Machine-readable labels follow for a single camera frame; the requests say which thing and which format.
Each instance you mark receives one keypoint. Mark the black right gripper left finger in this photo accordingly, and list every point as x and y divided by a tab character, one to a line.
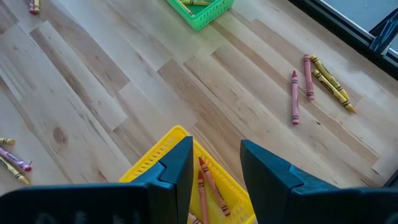
174	186

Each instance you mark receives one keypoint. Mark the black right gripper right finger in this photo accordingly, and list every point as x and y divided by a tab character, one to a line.
273	193

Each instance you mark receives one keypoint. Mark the yellow crayon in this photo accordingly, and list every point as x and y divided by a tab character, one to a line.
196	2
334	91
37	5
329	76
14	171
188	9
7	141

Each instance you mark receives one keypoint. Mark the purple crayon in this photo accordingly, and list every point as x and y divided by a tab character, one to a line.
14	159

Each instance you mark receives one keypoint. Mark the yellow plastic basket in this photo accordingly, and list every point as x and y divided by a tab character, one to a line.
230	189

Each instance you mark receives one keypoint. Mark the green plastic basket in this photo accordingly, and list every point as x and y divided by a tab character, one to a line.
205	18

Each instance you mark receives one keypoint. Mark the black table clamp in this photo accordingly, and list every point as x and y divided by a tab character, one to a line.
384	34

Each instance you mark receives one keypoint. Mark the black aluminium table frame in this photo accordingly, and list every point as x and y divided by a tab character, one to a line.
342	31

